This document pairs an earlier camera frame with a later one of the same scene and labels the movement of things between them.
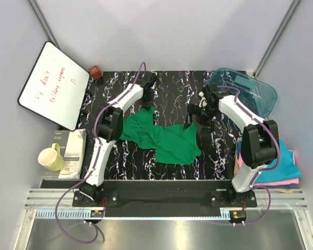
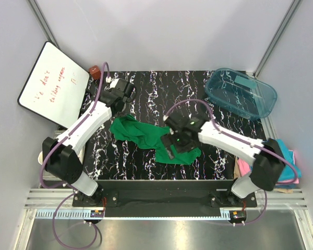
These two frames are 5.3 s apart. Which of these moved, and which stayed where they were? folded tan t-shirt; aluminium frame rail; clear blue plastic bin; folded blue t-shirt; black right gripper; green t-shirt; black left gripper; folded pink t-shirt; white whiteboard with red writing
Moved: black right gripper; black left gripper; green t-shirt
Stayed: white whiteboard with red writing; folded blue t-shirt; folded pink t-shirt; clear blue plastic bin; aluminium frame rail; folded tan t-shirt
